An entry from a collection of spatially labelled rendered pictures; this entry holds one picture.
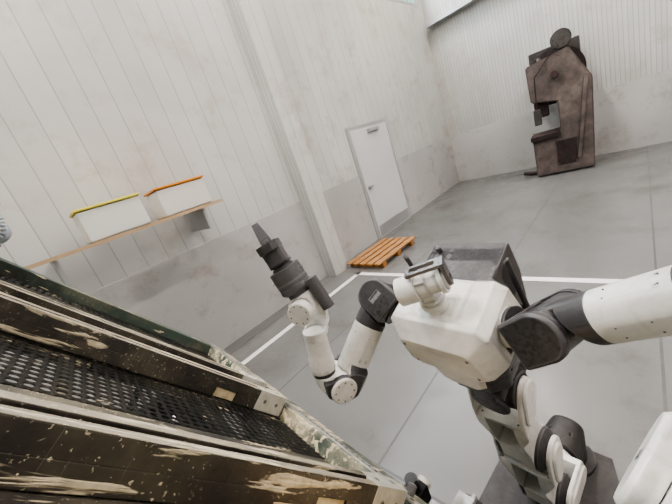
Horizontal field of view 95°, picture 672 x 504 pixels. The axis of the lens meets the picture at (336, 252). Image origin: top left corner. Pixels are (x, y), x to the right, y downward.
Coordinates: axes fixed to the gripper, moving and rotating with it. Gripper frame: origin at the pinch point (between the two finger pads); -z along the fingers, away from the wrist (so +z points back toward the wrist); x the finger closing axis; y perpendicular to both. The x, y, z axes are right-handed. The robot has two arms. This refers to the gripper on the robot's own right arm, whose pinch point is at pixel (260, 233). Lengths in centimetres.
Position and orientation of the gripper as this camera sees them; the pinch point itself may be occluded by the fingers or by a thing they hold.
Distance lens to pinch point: 84.6
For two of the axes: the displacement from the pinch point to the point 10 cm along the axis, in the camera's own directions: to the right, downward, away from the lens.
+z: 5.3, 8.4, 1.1
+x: 0.6, 0.9, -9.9
